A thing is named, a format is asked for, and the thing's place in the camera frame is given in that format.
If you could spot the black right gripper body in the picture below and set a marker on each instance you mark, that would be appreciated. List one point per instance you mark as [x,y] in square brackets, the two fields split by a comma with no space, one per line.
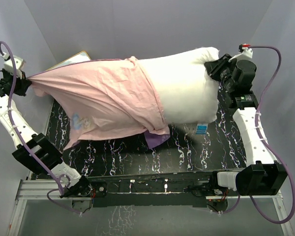
[224,70]

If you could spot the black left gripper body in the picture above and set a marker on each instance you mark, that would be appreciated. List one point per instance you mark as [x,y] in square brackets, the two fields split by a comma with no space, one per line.
[18,85]

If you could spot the white pillow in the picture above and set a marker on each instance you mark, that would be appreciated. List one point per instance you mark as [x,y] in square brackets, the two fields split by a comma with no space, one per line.
[186,91]

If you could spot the pink purple Elsa pillowcase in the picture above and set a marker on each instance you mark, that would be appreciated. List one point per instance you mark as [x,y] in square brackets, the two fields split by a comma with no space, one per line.
[106,99]

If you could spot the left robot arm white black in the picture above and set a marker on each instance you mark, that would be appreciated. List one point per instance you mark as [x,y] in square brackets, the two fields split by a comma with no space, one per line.
[33,150]

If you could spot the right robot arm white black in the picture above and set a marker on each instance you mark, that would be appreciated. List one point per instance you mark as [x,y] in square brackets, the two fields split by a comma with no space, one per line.
[263,174]

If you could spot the black marbled table mat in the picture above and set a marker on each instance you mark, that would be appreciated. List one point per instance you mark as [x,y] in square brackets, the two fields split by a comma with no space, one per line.
[220,148]

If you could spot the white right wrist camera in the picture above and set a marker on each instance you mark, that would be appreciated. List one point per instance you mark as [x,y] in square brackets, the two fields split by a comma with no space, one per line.
[245,53]

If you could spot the small whiteboard wooden frame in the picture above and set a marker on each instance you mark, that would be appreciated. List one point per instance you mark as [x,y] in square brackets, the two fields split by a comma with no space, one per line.
[77,58]

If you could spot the aluminium frame rail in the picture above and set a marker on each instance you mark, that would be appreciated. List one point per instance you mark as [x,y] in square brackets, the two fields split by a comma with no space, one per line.
[248,217]

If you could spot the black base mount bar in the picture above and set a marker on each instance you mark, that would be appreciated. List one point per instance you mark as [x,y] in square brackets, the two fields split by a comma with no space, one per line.
[193,188]

